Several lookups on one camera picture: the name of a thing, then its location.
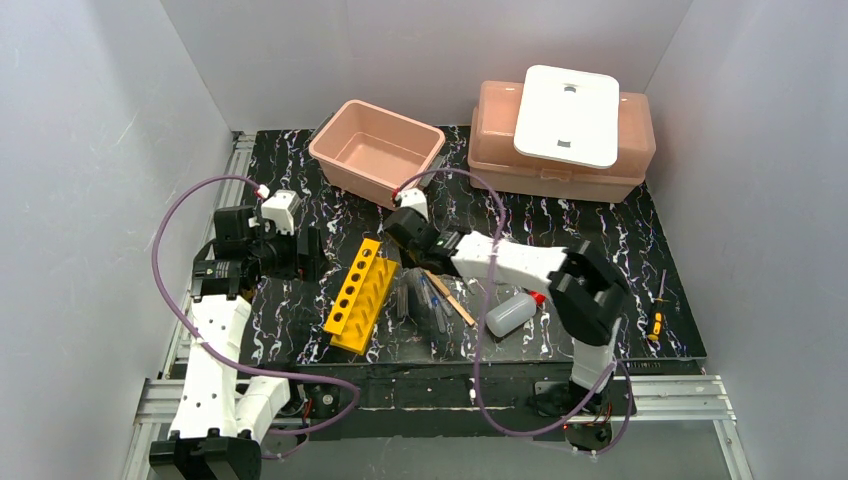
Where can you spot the white rectangular lid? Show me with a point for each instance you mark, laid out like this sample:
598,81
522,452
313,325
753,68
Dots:
568,116

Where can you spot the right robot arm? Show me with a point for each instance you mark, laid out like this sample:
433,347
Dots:
586,291

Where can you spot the yellow handled screwdriver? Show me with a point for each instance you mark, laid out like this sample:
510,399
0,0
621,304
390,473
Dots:
658,316

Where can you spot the blue capped plastic pipette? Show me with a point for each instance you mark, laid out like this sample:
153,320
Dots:
435,304

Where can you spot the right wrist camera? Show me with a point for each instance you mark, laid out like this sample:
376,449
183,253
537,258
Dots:
413,198

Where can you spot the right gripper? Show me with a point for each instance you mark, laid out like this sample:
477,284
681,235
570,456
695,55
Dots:
403,230

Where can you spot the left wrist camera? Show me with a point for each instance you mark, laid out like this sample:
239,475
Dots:
281,208

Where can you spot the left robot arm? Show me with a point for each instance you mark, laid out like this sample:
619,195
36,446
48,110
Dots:
217,432

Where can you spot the wooden stick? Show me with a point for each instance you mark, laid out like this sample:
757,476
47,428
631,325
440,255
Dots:
450,298

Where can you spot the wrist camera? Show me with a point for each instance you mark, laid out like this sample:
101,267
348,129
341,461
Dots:
413,198
281,208

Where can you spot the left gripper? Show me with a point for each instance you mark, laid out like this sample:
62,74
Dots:
312,250

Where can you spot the yellow test tube rack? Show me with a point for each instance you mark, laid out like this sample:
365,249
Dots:
354,314

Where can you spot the open pink plastic bin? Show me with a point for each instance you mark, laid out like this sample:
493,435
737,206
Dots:
369,151

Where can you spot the clear glass test tube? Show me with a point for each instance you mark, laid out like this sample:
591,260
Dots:
402,297

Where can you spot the white squeeze bottle red cap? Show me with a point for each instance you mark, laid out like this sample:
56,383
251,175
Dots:
511,314

